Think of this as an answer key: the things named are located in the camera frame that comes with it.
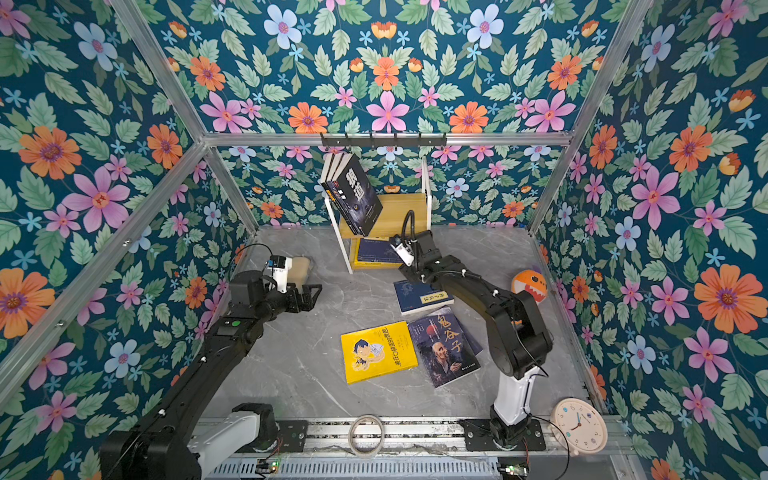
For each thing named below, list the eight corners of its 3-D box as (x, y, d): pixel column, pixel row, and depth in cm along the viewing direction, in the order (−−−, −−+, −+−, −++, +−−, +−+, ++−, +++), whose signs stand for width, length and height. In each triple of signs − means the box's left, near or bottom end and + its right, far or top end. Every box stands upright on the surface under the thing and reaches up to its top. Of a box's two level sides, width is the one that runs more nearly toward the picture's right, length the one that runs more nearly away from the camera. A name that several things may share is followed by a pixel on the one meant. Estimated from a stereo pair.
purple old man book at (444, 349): (430, 389, 83) (431, 386, 80) (409, 327, 95) (409, 323, 92) (480, 373, 86) (482, 369, 83) (454, 315, 98) (455, 310, 95)
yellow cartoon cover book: (347, 384, 84) (346, 382, 82) (341, 337, 93) (340, 334, 91) (418, 366, 87) (418, 363, 85) (406, 322, 96) (406, 319, 94)
